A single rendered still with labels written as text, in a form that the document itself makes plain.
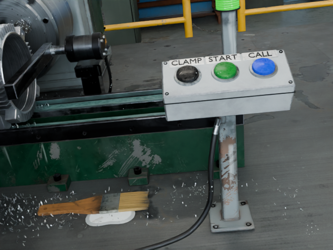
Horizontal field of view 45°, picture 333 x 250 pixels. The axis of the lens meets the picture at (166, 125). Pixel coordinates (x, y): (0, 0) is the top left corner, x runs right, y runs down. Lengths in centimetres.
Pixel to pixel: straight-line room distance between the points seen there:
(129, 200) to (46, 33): 48
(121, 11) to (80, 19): 269
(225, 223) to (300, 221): 12
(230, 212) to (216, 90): 23
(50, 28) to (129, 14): 292
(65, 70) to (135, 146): 56
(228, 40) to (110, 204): 54
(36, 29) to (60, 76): 30
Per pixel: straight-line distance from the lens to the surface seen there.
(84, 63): 94
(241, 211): 70
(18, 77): 77
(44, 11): 102
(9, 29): 84
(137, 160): 80
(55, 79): 131
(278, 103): 56
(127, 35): 396
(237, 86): 53
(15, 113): 80
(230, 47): 108
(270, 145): 89
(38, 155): 83
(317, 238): 68
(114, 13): 393
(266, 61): 55
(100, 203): 76
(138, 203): 74
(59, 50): 94
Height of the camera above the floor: 126
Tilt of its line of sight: 27 degrees down
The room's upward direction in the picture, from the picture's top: 7 degrees counter-clockwise
